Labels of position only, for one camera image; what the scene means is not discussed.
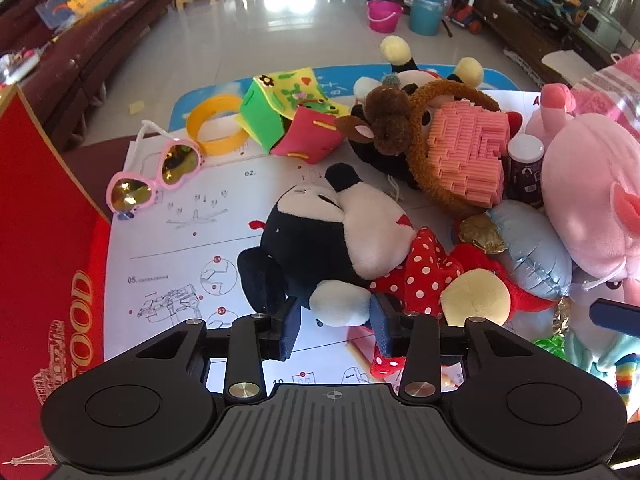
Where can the pink pig plush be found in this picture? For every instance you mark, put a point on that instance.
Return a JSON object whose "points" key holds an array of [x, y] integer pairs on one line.
{"points": [[585, 185]]}

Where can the clear plastic box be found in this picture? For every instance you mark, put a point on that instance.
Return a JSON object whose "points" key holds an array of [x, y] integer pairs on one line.
{"points": [[52, 10]]}

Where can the purple can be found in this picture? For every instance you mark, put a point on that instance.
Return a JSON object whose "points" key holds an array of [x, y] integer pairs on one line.
{"points": [[525, 175]]}

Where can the white toy appliance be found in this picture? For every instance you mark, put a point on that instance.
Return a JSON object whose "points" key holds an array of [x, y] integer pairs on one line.
{"points": [[602, 27]]}

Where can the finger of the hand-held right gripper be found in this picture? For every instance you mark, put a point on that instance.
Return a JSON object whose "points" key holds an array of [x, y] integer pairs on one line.
{"points": [[617, 315]]}

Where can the green plastic cage ball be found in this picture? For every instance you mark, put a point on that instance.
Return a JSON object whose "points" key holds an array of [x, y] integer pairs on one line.
{"points": [[550, 347]]}

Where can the pink building block toy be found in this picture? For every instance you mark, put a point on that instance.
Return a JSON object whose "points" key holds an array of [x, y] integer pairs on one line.
{"points": [[465, 150]]}

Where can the red cardboard box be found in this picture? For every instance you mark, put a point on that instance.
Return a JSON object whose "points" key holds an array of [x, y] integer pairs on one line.
{"points": [[40, 260]]}

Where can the brown plush monkey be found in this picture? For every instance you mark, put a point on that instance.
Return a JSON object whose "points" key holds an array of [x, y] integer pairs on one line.
{"points": [[385, 115]]}

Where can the blue children's table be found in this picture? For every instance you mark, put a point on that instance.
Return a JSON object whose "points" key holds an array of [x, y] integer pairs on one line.
{"points": [[340, 85]]}

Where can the blue bucket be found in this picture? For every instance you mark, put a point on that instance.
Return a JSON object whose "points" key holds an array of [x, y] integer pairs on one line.
{"points": [[425, 15]]}

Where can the green yellow foam craft box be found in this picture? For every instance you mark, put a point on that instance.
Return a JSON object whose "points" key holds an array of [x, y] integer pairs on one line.
{"points": [[260, 115]]}

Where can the pink bucket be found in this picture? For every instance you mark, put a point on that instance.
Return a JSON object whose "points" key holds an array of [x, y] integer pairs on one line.
{"points": [[384, 17]]}

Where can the dark red leather sofa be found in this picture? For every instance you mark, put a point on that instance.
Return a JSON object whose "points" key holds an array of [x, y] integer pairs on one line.
{"points": [[75, 60]]}

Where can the pile of small toys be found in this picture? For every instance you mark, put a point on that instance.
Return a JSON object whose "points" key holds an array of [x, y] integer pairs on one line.
{"points": [[17, 65]]}

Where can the pink heart-shaped sunglasses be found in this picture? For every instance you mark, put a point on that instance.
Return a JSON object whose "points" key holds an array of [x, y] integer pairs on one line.
{"points": [[177, 160]]}

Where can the black mouse plush polka-dot dress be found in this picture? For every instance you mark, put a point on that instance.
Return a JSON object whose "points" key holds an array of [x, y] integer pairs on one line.
{"points": [[300, 240]]}

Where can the blue foil balloon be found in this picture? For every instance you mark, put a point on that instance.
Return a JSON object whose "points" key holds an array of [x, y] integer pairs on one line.
{"points": [[535, 250]]}

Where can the yellow sticky note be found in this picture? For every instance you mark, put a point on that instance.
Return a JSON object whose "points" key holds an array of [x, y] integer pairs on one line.
{"points": [[136, 107]]}

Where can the white rainbow unicorn plush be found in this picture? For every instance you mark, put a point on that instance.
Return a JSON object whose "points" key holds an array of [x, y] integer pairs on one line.
{"points": [[600, 360]]}

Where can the pink striped towel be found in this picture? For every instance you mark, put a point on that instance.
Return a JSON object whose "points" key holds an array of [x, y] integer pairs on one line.
{"points": [[615, 85]]}

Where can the dark wooden cabinet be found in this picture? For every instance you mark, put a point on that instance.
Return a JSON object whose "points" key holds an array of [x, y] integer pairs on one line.
{"points": [[530, 35]]}

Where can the black mouse plush red shorts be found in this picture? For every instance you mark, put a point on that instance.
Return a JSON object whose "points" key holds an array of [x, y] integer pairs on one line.
{"points": [[375, 160]]}

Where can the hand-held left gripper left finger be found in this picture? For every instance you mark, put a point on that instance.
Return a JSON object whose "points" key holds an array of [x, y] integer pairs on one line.
{"points": [[287, 327]]}

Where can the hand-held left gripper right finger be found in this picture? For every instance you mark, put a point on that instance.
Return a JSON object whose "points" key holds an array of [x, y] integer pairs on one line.
{"points": [[385, 325]]}

